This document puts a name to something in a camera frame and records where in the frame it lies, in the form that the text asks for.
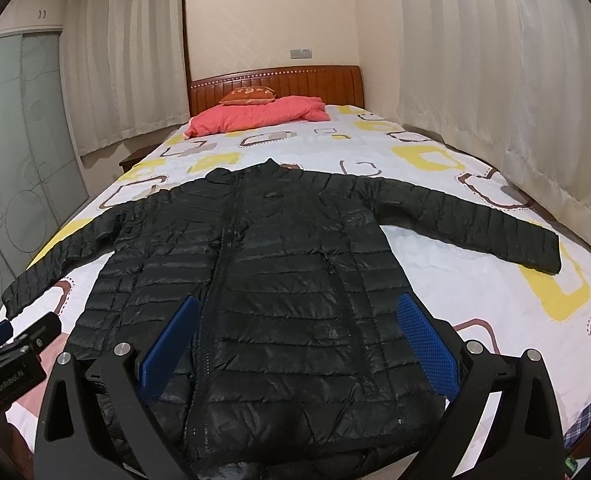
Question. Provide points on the bed with patterned sheet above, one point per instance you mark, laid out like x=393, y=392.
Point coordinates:
x=425, y=150

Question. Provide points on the wooden headboard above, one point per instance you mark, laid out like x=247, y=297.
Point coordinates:
x=315, y=82

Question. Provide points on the black puffer jacket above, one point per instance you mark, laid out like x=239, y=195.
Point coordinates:
x=285, y=270

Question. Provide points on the dark wooden nightstand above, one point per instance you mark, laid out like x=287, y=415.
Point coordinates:
x=135, y=159

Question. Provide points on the orange patterned pillow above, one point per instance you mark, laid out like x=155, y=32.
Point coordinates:
x=245, y=95

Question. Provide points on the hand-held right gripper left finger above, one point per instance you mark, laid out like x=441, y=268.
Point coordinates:
x=168, y=345

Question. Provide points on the wall socket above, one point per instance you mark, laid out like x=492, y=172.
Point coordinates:
x=301, y=53

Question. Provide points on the cream curtain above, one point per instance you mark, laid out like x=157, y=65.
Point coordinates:
x=500, y=85
x=125, y=50

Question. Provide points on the coral pink quilt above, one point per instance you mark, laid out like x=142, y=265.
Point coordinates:
x=255, y=115

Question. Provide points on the blue plaid cloth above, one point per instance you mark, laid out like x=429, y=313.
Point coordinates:
x=583, y=422

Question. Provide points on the white overhead cabinet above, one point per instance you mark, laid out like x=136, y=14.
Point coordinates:
x=30, y=20

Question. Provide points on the frosted glass wardrobe door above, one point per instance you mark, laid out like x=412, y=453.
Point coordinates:
x=20, y=160

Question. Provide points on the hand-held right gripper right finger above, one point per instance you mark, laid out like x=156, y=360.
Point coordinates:
x=428, y=342

